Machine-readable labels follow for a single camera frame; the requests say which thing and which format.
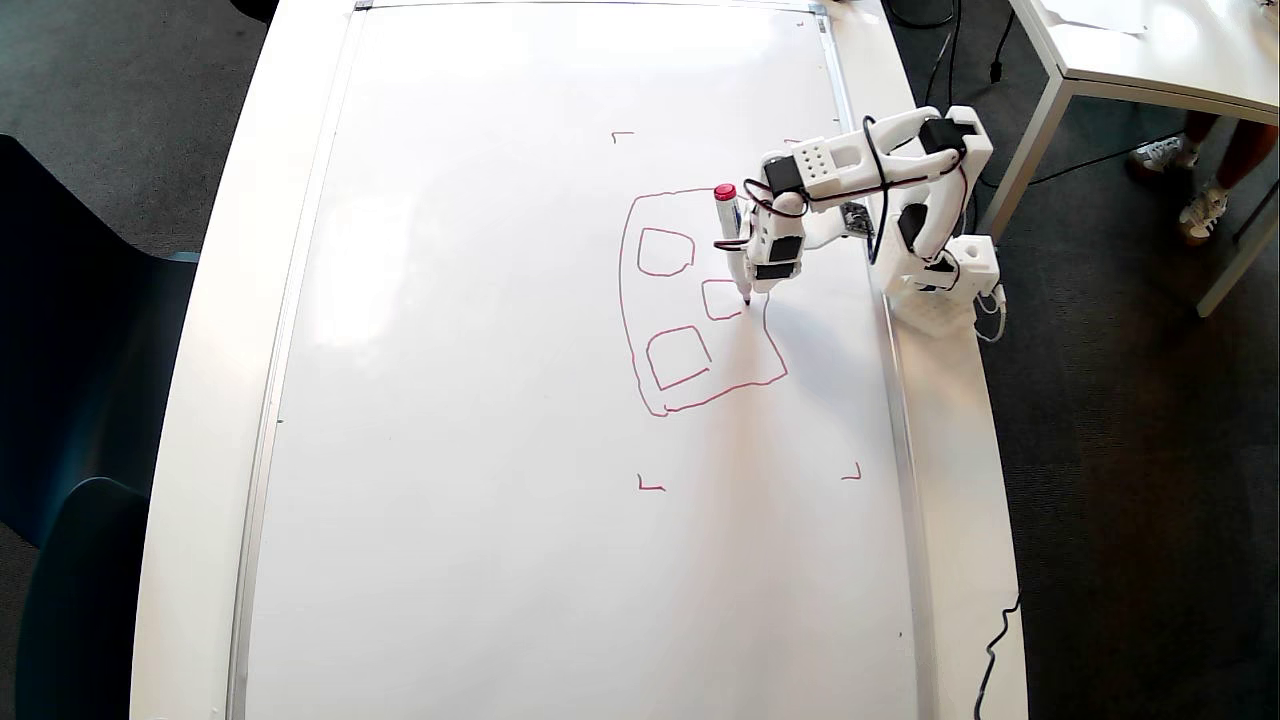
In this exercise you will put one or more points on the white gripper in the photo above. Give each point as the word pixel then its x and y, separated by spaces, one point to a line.
pixel 768 281

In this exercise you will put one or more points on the red capped marker pen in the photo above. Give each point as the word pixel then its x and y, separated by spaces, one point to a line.
pixel 732 230

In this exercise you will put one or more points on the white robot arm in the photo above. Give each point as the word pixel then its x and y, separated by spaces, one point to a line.
pixel 850 165

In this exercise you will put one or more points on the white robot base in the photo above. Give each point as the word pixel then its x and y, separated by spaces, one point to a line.
pixel 940 295

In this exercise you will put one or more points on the white sneaker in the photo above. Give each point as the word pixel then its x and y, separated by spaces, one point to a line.
pixel 1205 212
pixel 1165 153

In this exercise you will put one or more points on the white side table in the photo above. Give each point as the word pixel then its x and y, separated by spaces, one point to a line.
pixel 1160 50

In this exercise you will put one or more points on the dark blue chair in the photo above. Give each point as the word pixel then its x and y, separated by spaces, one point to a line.
pixel 80 350
pixel 80 600

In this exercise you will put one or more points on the white whiteboard with metal frame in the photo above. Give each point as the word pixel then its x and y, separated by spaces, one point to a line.
pixel 450 450

